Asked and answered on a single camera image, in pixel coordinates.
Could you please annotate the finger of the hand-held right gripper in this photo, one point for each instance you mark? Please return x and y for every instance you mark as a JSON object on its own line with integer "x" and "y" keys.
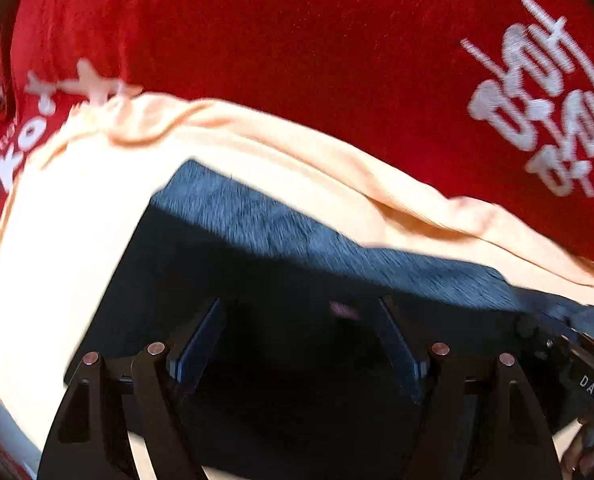
{"x": 539, "y": 330}

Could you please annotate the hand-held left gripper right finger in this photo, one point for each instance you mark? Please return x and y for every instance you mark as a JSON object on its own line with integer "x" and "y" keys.
{"x": 402, "y": 350}

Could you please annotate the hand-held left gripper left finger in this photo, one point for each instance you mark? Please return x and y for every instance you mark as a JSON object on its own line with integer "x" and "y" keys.
{"x": 199, "y": 345}

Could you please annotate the black pants with blue stripes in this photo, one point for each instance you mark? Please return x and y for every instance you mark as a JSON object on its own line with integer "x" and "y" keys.
{"x": 287, "y": 280}

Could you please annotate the cream cushion cover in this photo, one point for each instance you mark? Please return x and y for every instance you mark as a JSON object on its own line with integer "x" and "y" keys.
{"x": 77, "y": 220}

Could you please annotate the red printed blanket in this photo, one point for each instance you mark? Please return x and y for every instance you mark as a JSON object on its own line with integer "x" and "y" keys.
{"x": 302, "y": 50}

